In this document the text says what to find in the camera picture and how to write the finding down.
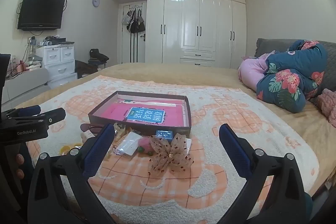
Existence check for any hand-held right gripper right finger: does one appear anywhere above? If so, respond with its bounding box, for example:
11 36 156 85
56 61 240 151
219 123 306 224

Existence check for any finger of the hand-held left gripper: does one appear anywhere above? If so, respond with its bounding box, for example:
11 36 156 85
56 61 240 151
16 108 66 136
3 105 41 119

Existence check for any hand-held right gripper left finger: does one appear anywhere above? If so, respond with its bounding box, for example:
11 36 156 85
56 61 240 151
27 123 116 224

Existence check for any white earring card packet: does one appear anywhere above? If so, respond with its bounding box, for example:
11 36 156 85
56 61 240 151
114 132 143 156

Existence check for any pink pompom hair tie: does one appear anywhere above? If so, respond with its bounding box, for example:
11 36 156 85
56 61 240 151
138 136 153 149

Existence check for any brown cardboard box tray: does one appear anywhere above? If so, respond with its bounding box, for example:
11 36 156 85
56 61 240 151
88 91 192 138

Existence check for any beige mesh bow hair clip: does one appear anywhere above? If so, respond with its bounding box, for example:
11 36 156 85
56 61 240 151
147 133 194 177

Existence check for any small blue box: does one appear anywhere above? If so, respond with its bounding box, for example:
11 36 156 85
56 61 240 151
155 130 174 140

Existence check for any person's left hand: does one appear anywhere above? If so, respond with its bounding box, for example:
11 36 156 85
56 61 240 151
16 154 26 180

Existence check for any maroon hair clip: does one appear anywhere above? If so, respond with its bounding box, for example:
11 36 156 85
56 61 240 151
81 123 105 135

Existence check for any white drawer cabinet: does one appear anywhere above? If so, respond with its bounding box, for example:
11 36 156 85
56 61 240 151
36 45 78 89

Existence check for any brown bag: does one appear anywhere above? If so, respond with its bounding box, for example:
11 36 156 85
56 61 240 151
75 60 99 79

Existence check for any black set-top box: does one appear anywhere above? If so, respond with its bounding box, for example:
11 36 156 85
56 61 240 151
49 38 75 45

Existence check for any dark clothing pile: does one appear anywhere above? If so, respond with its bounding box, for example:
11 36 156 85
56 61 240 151
89 49 109 63

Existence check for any pink pillow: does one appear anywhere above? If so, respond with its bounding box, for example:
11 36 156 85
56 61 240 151
238 53 276 93

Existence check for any tan bed cover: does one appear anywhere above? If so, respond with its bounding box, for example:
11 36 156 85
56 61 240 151
16 63 336 195

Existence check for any floral blue quilt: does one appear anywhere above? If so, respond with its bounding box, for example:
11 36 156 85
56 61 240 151
256 39 328 113

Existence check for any white door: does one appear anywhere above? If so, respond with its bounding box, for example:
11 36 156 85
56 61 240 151
117 1 147 64

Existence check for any black hanging bag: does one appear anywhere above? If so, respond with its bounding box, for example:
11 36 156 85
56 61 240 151
127 9 146 33

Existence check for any white glossy wardrobe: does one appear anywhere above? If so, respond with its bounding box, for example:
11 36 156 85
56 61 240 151
111 0 247 69

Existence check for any black wall television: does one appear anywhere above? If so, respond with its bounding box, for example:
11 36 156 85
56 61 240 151
17 0 66 31

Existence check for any black hanging strap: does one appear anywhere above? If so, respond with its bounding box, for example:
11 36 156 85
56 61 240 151
130 32 138 63

